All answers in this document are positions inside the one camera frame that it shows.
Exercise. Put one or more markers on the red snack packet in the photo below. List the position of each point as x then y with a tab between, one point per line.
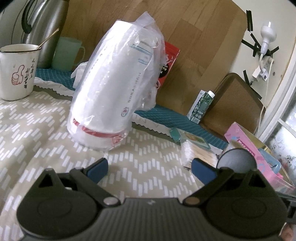
168	60

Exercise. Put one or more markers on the bagged stack of white cups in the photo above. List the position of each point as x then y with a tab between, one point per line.
111	92

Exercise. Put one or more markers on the blue plastic item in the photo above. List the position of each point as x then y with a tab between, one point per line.
270	161

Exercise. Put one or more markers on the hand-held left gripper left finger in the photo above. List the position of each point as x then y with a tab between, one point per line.
98	169

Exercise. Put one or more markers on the metal spoon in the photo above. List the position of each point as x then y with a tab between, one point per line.
47	39

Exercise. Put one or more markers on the white light bulb fixture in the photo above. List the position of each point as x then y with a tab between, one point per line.
267	33

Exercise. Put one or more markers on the pale green plastic cup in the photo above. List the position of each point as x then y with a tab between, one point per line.
64	54

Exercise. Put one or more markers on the wooden board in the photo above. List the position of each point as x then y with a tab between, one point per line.
196	46

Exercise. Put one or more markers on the white enamel mug with print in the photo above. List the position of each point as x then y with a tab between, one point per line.
16	74

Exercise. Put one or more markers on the tin can with pink label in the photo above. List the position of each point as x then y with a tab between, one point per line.
237	161

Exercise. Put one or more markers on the teal packet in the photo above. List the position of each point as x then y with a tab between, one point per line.
189	138

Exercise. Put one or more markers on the pink cardboard box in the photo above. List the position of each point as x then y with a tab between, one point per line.
266	166

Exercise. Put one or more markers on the white window frame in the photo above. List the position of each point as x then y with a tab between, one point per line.
282	111

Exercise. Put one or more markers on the beige chevron patterned blanket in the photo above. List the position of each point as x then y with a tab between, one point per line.
46	129

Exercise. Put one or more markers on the black tape strip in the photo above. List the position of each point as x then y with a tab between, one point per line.
247	77
272	51
249	20

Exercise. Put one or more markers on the teal quilted mat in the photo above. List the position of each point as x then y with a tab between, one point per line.
161	115

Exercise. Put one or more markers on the brown woven chair back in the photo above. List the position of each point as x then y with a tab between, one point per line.
233	106

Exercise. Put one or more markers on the stainless steel thermos jug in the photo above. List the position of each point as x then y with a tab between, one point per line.
48	30

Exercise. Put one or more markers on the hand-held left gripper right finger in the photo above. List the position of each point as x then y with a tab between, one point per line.
203	170

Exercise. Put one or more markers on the green and white carton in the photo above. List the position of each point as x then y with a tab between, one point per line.
201	106

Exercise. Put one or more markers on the white power strip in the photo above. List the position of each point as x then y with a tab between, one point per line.
262	69

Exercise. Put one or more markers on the clear pack of cotton swabs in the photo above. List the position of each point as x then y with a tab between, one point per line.
198	156

